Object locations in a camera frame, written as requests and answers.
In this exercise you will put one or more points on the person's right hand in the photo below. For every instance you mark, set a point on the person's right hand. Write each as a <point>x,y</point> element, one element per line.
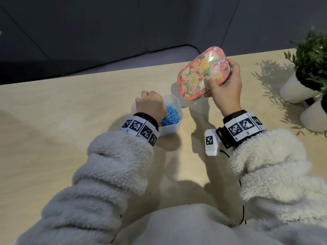
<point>228,96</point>

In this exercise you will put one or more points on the person's left hand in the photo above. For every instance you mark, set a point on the person's left hand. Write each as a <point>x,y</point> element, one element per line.
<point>150,104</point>

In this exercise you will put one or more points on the heap of blue paper clips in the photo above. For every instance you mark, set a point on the heap of blue paper clips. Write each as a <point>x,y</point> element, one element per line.
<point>171,116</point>

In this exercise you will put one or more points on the translucent divided plastic box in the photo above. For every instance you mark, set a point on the translucent divided plastic box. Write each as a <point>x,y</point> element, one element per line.
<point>171,130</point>

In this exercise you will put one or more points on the pink floral tin lid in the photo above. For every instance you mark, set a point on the pink floral tin lid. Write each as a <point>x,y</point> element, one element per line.
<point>199,71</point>

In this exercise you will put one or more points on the person's left forearm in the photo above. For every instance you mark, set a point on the person's left forearm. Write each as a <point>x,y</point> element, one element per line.
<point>102,181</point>

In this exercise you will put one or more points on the person's right forearm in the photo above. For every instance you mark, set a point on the person's right forearm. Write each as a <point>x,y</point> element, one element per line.
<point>276,176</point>

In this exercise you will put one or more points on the person's white fleece torso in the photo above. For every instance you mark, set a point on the person's white fleece torso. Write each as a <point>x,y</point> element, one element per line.
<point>191,227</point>

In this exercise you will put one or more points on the left wrist marker band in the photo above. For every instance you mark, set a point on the left wrist marker band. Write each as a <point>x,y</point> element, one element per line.
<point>139,127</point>

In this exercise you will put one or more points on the wrist marker band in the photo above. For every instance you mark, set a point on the wrist marker band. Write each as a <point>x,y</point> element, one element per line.
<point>240,127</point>
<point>139,127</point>

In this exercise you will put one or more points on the right wrist marker band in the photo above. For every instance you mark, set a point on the right wrist marker band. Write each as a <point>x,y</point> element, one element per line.
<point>240,127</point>

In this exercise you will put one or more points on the grey high-back sofa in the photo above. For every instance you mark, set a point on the grey high-back sofa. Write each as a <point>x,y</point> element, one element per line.
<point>153,56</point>

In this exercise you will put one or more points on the white marker tag device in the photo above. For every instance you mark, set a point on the white marker tag device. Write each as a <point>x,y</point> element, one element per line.
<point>210,142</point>

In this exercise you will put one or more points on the green plant in white pot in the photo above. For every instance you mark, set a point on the green plant in white pot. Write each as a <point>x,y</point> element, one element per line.
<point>313,118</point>
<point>291,91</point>

